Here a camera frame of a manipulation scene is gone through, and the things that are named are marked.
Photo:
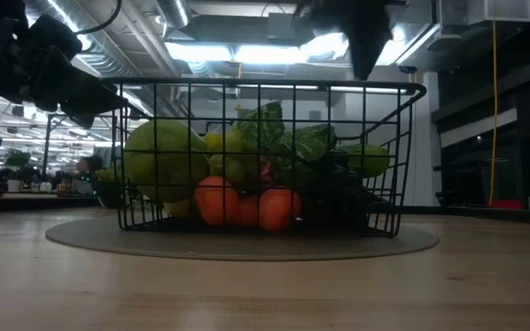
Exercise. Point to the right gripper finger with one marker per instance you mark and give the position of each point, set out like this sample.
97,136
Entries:
366,46

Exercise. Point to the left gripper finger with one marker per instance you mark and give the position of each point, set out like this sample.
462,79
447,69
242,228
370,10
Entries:
81,89
83,119

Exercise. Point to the green speckled melon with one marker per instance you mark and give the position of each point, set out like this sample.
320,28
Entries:
168,156

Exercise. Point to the dark green veined leafy vegetable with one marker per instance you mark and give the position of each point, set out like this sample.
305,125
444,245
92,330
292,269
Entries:
265,126

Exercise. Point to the green grape bunch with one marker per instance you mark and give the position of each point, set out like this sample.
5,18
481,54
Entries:
228,142

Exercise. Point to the dark purple grape bunch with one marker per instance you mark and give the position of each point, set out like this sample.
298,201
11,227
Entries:
338,197

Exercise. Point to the orange carrot bunch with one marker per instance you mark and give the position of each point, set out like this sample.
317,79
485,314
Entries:
216,200

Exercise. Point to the red bell pepper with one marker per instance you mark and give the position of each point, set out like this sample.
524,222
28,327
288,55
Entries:
265,172

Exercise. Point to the person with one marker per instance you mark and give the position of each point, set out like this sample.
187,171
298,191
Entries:
85,165

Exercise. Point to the succulent plant in dark pot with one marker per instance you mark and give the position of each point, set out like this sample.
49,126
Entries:
106,184

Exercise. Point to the leafy plant in white pot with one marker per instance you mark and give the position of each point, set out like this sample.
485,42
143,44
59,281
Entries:
16,161

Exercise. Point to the bright ceiling light panel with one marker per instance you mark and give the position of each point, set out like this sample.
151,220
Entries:
200,52

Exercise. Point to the round grey mat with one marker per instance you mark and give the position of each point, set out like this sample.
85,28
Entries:
246,246

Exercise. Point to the small red box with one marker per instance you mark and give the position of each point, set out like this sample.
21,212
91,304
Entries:
506,204

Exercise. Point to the black metal stand frame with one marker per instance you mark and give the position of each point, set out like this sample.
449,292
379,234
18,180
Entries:
46,138

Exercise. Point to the silver round air duct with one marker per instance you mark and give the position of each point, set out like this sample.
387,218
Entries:
173,11

